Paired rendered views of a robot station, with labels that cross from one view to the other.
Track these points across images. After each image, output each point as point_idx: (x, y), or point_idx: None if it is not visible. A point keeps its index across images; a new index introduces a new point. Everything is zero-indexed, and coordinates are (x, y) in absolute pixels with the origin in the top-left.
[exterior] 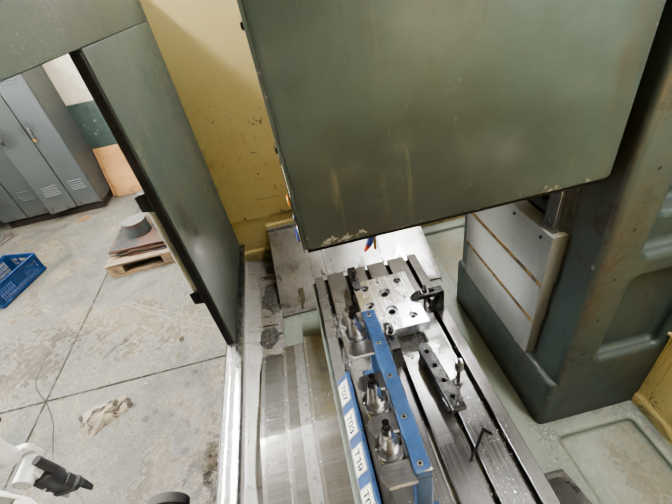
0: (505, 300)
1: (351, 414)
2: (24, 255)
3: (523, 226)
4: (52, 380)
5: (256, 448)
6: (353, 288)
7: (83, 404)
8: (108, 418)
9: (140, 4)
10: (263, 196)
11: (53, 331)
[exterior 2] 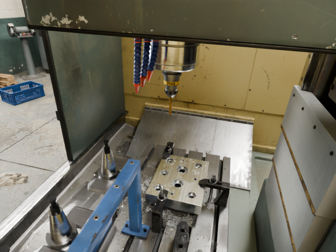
0: (282, 222)
1: None
2: (38, 84)
3: (318, 141)
4: (3, 148)
5: None
6: (162, 156)
7: (6, 168)
8: (9, 182)
9: None
10: (149, 82)
11: (23, 125)
